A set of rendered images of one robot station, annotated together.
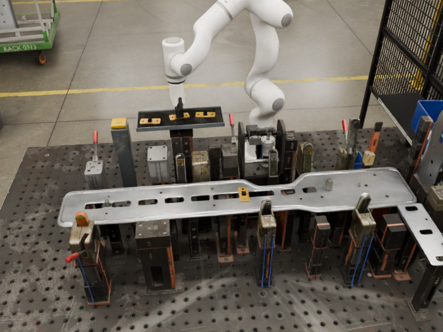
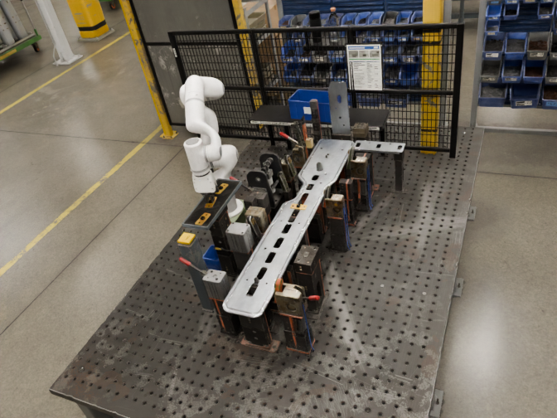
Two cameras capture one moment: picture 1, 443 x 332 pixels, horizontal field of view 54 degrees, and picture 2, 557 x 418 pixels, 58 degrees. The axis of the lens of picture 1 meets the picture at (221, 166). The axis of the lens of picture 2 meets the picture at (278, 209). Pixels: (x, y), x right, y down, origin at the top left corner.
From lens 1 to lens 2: 1.69 m
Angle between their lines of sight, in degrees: 43
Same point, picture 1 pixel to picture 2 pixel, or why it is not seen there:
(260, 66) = not seen: hidden behind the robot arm
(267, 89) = (225, 149)
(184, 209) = (293, 238)
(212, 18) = (200, 110)
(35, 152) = (66, 381)
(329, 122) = (159, 197)
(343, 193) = (328, 165)
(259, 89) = not seen: hidden behind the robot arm
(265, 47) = (213, 119)
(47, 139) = not seen: outside the picture
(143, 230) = (305, 260)
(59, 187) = (146, 362)
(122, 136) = (196, 245)
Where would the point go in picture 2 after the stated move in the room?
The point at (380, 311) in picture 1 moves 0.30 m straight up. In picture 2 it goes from (394, 205) to (393, 161)
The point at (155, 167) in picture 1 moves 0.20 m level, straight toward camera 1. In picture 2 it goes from (247, 236) to (288, 240)
